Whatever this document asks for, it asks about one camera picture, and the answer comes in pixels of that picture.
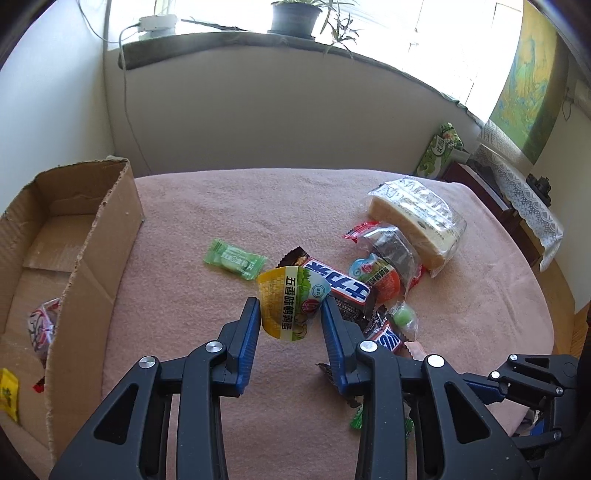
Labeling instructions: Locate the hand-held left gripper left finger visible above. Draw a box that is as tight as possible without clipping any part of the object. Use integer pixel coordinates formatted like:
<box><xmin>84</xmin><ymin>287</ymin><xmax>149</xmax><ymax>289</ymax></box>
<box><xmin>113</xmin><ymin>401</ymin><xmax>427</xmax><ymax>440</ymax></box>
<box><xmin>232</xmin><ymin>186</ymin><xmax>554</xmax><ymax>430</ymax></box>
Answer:
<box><xmin>48</xmin><ymin>296</ymin><xmax>262</xmax><ymax>480</ymax></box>

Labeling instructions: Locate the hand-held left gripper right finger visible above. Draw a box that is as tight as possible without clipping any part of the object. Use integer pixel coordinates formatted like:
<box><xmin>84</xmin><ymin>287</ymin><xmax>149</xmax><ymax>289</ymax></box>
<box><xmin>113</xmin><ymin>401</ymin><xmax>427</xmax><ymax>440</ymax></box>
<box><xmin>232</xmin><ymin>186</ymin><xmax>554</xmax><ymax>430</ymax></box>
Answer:
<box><xmin>321</xmin><ymin>298</ymin><xmax>535</xmax><ymax>480</ymax></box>

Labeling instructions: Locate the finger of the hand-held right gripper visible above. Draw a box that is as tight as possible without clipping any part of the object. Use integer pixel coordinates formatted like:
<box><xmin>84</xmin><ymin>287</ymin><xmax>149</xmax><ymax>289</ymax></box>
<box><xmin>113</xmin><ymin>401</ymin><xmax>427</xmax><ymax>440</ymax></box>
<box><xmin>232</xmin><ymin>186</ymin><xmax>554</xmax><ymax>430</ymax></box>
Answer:
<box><xmin>459</xmin><ymin>353</ymin><xmax>580</xmax><ymax>408</ymax></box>
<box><xmin>510</xmin><ymin>428</ymin><xmax>566</xmax><ymax>468</ymax></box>

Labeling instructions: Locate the brown chocolate bar blue lettering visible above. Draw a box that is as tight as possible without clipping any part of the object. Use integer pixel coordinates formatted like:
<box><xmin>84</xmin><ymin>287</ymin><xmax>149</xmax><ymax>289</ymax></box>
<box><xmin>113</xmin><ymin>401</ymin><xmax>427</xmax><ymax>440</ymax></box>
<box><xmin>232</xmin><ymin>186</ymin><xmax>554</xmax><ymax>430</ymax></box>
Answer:
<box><xmin>281</xmin><ymin>247</ymin><xmax>382</xmax><ymax>320</ymax></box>
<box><xmin>362</xmin><ymin>311</ymin><xmax>416</xmax><ymax>358</ymax></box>

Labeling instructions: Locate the yellow lidded snack cup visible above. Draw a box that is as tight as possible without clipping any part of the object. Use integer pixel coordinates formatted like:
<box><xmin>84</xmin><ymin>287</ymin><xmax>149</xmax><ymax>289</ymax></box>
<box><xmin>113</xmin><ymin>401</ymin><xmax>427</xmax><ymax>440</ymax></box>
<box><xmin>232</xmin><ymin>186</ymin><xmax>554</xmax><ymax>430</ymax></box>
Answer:
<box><xmin>256</xmin><ymin>265</ymin><xmax>332</xmax><ymax>343</ymax></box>

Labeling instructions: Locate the clear red-edged dark snack packet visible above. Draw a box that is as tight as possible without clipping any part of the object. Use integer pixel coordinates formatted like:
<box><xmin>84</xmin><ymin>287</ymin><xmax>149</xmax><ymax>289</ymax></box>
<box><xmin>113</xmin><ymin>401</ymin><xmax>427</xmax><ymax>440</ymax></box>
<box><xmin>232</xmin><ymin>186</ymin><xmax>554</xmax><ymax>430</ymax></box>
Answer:
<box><xmin>342</xmin><ymin>220</ymin><xmax>424</xmax><ymax>289</ymax></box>

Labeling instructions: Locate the clear packet of sliced bread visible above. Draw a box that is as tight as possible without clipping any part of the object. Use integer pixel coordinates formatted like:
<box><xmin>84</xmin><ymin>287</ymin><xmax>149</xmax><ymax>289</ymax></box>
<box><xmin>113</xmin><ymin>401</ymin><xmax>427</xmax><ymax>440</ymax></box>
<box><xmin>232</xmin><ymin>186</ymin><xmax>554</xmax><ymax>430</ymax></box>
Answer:
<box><xmin>367</xmin><ymin>176</ymin><xmax>468</xmax><ymax>278</ymax></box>

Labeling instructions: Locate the cardboard box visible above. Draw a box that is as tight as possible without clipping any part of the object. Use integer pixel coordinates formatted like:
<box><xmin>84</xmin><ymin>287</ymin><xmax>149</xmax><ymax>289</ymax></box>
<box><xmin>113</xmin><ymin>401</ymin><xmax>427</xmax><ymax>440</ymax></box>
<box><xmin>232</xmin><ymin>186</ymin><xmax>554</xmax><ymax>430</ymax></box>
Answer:
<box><xmin>0</xmin><ymin>157</ymin><xmax>145</xmax><ymax>467</ymax></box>

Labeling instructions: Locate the round green jelly candy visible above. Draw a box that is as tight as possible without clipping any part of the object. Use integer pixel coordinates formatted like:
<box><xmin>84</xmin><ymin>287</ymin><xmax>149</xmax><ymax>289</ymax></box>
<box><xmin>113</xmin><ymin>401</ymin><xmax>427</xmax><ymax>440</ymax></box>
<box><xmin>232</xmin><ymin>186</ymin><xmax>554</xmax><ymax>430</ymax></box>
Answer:
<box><xmin>385</xmin><ymin>300</ymin><xmax>419</xmax><ymax>335</ymax></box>

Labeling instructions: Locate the orange and green snack cup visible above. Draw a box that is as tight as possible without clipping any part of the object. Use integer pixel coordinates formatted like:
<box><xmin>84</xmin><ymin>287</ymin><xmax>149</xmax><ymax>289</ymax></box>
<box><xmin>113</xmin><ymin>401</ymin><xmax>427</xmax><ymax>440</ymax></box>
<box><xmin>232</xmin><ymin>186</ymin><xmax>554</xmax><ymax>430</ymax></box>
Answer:
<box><xmin>347</xmin><ymin>253</ymin><xmax>407</xmax><ymax>305</ymax></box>

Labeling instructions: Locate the pink blanket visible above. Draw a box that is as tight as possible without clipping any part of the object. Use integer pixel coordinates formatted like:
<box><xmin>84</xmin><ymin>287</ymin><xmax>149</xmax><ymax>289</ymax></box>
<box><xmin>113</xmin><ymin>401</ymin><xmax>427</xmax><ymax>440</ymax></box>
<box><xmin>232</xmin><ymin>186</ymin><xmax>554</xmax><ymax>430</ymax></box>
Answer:
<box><xmin>0</xmin><ymin>168</ymin><xmax>555</xmax><ymax>480</ymax></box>

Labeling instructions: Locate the white lace cloth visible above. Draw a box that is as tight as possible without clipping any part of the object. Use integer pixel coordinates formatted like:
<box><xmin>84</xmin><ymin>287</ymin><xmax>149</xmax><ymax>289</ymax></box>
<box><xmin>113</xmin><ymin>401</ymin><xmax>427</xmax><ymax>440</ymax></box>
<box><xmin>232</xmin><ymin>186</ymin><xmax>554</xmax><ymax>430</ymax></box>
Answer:
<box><xmin>475</xmin><ymin>143</ymin><xmax>565</xmax><ymax>273</ymax></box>

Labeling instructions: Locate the small dark object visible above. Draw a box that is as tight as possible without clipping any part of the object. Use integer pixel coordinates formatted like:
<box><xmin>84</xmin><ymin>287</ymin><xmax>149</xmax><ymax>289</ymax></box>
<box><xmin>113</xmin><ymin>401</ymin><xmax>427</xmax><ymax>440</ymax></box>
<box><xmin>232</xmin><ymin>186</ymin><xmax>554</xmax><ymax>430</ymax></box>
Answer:
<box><xmin>526</xmin><ymin>173</ymin><xmax>553</xmax><ymax>204</ymax></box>

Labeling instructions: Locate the dark wooden cabinet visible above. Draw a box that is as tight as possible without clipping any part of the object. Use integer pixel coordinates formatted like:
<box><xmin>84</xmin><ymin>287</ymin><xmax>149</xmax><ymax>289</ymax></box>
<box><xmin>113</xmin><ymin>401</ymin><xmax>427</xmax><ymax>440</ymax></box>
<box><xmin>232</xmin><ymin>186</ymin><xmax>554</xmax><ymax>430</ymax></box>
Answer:
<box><xmin>443</xmin><ymin>159</ymin><xmax>546</xmax><ymax>268</ymax></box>

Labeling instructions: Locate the red and white snack packet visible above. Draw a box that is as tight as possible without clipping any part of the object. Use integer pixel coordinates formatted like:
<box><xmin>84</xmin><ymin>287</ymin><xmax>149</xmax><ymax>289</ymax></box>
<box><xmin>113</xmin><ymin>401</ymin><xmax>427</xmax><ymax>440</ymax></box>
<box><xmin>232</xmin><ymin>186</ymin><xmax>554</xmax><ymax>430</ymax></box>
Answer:
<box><xmin>28</xmin><ymin>298</ymin><xmax>63</xmax><ymax>363</ymax></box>

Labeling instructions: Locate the green printed packet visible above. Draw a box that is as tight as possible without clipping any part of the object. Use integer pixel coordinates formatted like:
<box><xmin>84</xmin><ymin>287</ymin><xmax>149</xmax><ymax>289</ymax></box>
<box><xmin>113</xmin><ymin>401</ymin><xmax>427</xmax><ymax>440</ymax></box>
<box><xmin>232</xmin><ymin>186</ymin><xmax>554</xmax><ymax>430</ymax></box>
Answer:
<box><xmin>416</xmin><ymin>122</ymin><xmax>462</xmax><ymax>181</ymax></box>

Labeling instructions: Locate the yellow snack packet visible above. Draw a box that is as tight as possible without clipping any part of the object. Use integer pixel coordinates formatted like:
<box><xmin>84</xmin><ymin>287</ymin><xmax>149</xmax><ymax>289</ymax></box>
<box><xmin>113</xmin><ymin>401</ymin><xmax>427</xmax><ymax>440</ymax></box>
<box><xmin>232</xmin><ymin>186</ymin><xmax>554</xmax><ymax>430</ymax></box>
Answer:
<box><xmin>0</xmin><ymin>368</ymin><xmax>21</xmax><ymax>423</ymax></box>

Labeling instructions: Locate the potted plant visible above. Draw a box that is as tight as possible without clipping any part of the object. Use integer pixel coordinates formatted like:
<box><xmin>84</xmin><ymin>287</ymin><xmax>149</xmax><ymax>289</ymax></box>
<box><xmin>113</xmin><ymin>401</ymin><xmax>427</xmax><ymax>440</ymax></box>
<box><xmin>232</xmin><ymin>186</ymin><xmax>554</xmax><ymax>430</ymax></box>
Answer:
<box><xmin>270</xmin><ymin>0</ymin><xmax>363</xmax><ymax>63</ymax></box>

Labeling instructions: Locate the white power adapter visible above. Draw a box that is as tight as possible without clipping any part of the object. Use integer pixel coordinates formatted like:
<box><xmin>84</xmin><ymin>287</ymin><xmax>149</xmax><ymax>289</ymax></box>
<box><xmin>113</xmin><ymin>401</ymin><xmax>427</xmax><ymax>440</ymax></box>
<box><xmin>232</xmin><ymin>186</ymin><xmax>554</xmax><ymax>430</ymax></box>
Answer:
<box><xmin>139</xmin><ymin>15</ymin><xmax>178</xmax><ymax>35</ymax></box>

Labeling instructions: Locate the green wall poster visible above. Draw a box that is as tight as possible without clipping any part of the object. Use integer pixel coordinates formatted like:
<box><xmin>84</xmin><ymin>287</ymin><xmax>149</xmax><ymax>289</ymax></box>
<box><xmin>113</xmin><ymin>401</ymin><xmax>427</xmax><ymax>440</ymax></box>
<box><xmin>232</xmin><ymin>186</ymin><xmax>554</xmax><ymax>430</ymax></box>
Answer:
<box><xmin>489</xmin><ymin>0</ymin><xmax>571</xmax><ymax>164</ymax></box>

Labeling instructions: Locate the grey cable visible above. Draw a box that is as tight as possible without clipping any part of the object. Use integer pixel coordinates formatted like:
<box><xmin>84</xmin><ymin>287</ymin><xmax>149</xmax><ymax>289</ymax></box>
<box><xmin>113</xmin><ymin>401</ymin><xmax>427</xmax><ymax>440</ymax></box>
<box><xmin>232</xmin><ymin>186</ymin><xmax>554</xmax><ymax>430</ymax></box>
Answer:
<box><xmin>117</xmin><ymin>21</ymin><xmax>151</xmax><ymax>176</ymax></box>

